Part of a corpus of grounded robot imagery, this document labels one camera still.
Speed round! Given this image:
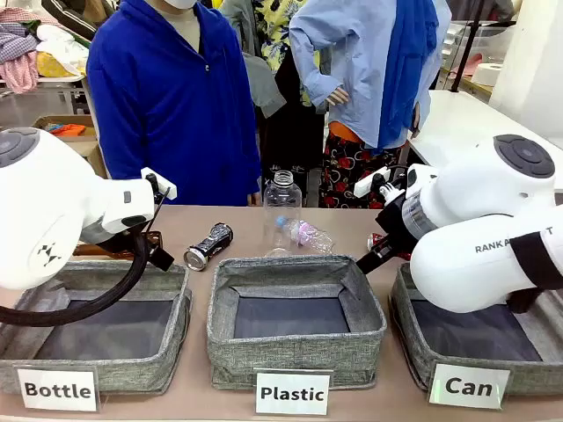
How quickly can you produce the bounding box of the black trousers white print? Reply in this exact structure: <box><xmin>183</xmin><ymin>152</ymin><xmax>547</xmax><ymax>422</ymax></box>
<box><xmin>258</xmin><ymin>52</ymin><xmax>327</xmax><ymax>207</ymax></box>

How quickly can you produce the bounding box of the grey fabric basket bottle label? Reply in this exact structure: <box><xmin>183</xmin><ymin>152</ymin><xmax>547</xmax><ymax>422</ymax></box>
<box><xmin>0</xmin><ymin>260</ymin><xmax>194</xmax><ymax>396</ymax></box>

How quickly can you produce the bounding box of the black pole stand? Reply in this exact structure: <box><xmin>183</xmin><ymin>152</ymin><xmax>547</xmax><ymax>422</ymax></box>
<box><xmin>450</xmin><ymin>0</ymin><xmax>486</xmax><ymax>93</ymax></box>

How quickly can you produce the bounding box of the black crushed pepsi can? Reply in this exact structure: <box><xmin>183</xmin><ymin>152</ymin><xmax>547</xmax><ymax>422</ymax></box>
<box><xmin>183</xmin><ymin>222</ymin><xmax>234</xmax><ymax>272</ymax></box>

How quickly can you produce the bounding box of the brown cardboard box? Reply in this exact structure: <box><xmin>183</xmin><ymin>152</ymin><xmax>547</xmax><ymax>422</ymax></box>
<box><xmin>33</xmin><ymin>114</ymin><xmax>109</xmax><ymax>179</ymax></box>

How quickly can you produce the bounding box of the white sign reading Bottle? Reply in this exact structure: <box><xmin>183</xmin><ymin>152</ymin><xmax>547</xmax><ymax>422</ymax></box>
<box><xmin>16</xmin><ymin>367</ymin><xmax>99</xmax><ymax>413</ymax></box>

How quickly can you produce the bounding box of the red crushed soda can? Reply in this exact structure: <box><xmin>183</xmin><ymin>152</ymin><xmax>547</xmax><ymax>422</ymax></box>
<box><xmin>366</xmin><ymin>232</ymin><xmax>413</xmax><ymax>261</ymax></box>

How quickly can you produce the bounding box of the white sign reading Can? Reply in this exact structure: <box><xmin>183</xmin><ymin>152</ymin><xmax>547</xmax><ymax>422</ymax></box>
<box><xmin>428</xmin><ymin>363</ymin><xmax>511</xmax><ymax>411</ymax></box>

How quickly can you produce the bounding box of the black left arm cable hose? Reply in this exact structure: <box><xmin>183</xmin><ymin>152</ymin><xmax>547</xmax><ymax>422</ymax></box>
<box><xmin>0</xmin><ymin>193</ymin><xmax>171</xmax><ymax>327</ymax></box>

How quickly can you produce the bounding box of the red floral black skirt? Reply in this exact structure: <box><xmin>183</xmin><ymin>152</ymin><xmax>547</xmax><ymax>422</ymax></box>
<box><xmin>318</xmin><ymin>130</ymin><xmax>404</xmax><ymax>209</ymax></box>

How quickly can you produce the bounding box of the yellow cloth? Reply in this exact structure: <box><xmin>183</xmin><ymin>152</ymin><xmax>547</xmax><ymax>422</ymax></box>
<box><xmin>35</xmin><ymin>51</ymin><xmax>74</xmax><ymax>79</ymax></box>

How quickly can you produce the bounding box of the grey fabric basket can label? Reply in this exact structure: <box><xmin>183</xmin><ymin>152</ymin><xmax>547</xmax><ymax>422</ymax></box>
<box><xmin>389</xmin><ymin>262</ymin><xmax>563</xmax><ymax>396</ymax></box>

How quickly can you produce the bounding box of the pink checked cloth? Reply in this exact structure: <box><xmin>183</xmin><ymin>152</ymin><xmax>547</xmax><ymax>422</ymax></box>
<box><xmin>0</xmin><ymin>50</ymin><xmax>40</xmax><ymax>94</ymax></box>

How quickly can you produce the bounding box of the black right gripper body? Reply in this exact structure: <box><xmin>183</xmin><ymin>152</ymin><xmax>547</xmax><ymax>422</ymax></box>
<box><xmin>373</xmin><ymin>192</ymin><xmax>427</xmax><ymax>261</ymax></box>

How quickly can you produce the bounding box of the blue cloth on mannequin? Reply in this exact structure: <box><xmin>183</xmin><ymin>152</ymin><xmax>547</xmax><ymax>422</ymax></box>
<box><xmin>378</xmin><ymin>0</ymin><xmax>441</xmax><ymax>153</ymax></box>

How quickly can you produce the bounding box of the grey hanging garment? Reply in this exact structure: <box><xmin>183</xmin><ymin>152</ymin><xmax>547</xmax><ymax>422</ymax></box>
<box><xmin>241</xmin><ymin>52</ymin><xmax>288</xmax><ymax>119</ymax></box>

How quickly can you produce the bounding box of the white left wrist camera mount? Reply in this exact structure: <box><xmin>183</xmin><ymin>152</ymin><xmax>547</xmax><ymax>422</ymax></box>
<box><xmin>140</xmin><ymin>166</ymin><xmax>178</xmax><ymax>204</ymax></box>

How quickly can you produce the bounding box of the white sign reading Plastic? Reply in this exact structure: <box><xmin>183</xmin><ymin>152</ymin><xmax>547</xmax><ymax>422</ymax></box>
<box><xmin>254</xmin><ymin>371</ymin><xmax>331</xmax><ymax>417</ymax></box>

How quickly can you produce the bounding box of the orange cloth in box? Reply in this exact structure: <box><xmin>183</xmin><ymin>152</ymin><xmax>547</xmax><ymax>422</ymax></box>
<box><xmin>42</xmin><ymin>123</ymin><xmax>87</xmax><ymax>137</ymax></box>

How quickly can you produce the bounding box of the purple plaid cloth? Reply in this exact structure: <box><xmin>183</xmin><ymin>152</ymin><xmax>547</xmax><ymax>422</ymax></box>
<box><xmin>0</xmin><ymin>21</ymin><xmax>40</xmax><ymax>63</ymax></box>

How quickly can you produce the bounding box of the mannequin hand on hip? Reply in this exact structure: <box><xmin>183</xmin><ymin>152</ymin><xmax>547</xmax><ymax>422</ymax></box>
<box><xmin>325</xmin><ymin>85</ymin><xmax>349</xmax><ymax>107</ymax></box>

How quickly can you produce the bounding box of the yellow floral shirt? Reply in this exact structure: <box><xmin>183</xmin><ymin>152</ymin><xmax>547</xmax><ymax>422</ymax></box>
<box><xmin>253</xmin><ymin>0</ymin><xmax>311</xmax><ymax>74</ymax></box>

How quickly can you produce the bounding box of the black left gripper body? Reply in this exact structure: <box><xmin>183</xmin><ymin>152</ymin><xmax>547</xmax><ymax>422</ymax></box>
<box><xmin>101</xmin><ymin>219</ymin><xmax>176</xmax><ymax>273</ymax></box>

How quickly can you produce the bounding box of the person in blue hoodie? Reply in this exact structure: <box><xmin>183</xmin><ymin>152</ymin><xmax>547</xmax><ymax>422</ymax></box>
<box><xmin>86</xmin><ymin>0</ymin><xmax>263</xmax><ymax>207</ymax></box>

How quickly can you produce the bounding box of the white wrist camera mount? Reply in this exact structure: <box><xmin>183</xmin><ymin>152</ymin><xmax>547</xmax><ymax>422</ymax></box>
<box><xmin>140</xmin><ymin>166</ymin><xmax>178</xmax><ymax>204</ymax></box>
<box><xmin>353</xmin><ymin>166</ymin><xmax>406</xmax><ymax>206</ymax></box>

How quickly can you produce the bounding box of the clear plastic storage box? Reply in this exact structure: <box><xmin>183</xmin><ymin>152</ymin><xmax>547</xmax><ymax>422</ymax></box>
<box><xmin>441</xmin><ymin>19</ymin><xmax>516</xmax><ymax>74</ymax></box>

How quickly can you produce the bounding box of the large clear plastic bottle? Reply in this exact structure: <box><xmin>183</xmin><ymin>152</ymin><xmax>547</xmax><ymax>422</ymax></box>
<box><xmin>262</xmin><ymin>170</ymin><xmax>305</xmax><ymax>258</ymax></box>

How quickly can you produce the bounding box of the grey fabric basket plastic label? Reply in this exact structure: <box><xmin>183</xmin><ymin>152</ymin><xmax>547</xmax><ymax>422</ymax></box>
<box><xmin>206</xmin><ymin>254</ymin><xmax>388</xmax><ymax>391</ymax></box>

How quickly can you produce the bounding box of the white side table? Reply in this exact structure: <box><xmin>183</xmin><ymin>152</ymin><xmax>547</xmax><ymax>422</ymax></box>
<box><xmin>402</xmin><ymin>90</ymin><xmax>563</xmax><ymax>194</ymax></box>

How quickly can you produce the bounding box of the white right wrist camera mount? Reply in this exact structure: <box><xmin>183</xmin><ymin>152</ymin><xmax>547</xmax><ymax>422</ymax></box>
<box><xmin>353</xmin><ymin>166</ymin><xmax>406</xmax><ymax>206</ymax></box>

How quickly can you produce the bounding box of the white paper roll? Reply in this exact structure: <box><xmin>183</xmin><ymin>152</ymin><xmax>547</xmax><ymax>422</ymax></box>
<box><xmin>472</xmin><ymin>62</ymin><xmax>505</xmax><ymax>88</ymax></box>

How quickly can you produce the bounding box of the white cloth pile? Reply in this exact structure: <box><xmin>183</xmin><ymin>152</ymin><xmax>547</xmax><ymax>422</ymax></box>
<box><xmin>36</xmin><ymin>24</ymin><xmax>91</xmax><ymax>76</ymax></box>

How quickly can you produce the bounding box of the mannequin in light blue shirt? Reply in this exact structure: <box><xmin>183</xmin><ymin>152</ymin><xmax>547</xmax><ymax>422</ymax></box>
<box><xmin>289</xmin><ymin>0</ymin><xmax>452</xmax><ymax>150</ymax></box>

